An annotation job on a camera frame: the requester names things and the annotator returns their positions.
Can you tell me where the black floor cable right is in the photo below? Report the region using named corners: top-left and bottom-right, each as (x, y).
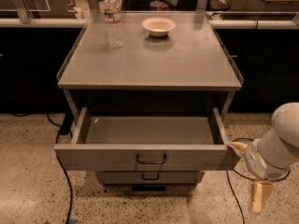
top-left (225, 136), bottom-right (292, 224)

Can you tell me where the grey top drawer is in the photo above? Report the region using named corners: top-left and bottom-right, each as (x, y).
top-left (54, 108), bottom-right (239, 172)

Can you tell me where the grey bottom drawer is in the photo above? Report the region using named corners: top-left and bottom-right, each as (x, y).
top-left (95, 171), bottom-right (204, 185)

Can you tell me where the black floor cable left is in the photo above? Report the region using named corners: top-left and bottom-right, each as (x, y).
top-left (8, 112), bottom-right (75, 224)

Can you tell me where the grey metal post left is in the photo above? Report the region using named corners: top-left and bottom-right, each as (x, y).
top-left (12, 0), bottom-right (31, 24)

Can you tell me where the black floor cable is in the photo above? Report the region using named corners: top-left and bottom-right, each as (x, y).
top-left (8, 112), bottom-right (75, 224)
top-left (225, 136), bottom-right (292, 224)

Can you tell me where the grey metal cabinet table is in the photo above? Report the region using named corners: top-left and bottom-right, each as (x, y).
top-left (56, 0), bottom-right (245, 191)

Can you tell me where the grey drawer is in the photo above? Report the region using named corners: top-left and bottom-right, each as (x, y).
top-left (95, 171), bottom-right (204, 185)
top-left (54, 108), bottom-right (239, 172)

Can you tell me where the white horizontal rail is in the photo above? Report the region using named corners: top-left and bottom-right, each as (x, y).
top-left (0, 19), bottom-right (299, 31)

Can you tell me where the clear plastic water bottle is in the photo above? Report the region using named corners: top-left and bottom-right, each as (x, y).
top-left (104, 0), bottom-right (122, 48)

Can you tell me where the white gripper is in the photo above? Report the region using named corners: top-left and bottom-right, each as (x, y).
top-left (228, 138), bottom-right (290, 214)

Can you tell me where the white paper bowl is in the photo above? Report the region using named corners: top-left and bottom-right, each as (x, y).
top-left (142, 17), bottom-right (176, 37)

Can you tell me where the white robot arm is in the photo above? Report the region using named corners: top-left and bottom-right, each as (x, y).
top-left (229, 103), bottom-right (299, 213)

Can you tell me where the black top drawer handle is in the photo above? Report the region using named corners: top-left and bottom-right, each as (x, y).
top-left (135, 154), bottom-right (167, 165)

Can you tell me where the plastic cup with straw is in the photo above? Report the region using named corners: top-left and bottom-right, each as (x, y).
top-left (149, 0), bottom-right (165, 11)

